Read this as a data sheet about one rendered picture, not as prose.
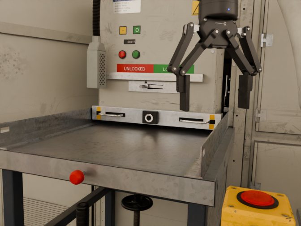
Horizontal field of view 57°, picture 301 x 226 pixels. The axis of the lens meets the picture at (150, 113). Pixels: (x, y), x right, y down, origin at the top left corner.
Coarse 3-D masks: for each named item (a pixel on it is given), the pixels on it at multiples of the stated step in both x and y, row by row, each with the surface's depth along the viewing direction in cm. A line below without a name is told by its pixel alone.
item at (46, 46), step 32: (0, 0) 102; (32, 0) 110; (64, 0) 121; (0, 32) 101; (32, 32) 110; (64, 32) 120; (0, 64) 104; (32, 64) 113; (64, 64) 124; (0, 96) 105; (32, 96) 114; (64, 96) 126; (96, 96) 139; (0, 128) 104
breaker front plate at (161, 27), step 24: (144, 0) 106; (168, 0) 103; (192, 0) 100; (120, 24) 111; (144, 24) 108; (168, 24) 104; (120, 48) 112; (144, 48) 109; (168, 48) 105; (192, 48) 102; (216, 48) 99; (120, 96) 114; (144, 96) 111; (168, 96) 107; (192, 96) 104
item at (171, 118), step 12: (96, 108) 118; (108, 108) 116; (120, 108) 114; (132, 108) 112; (108, 120) 116; (120, 120) 114; (132, 120) 112; (168, 120) 107; (192, 120) 104; (216, 120) 101
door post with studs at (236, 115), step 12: (240, 0) 113; (252, 0) 112; (240, 12) 114; (240, 24) 114; (240, 48) 115; (240, 72) 116; (240, 108) 118; (228, 120) 120; (240, 120) 118; (240, 132) 119; (240, 144) 119; (240, 156) 120; (240, 168) 120; (240, 180) 121
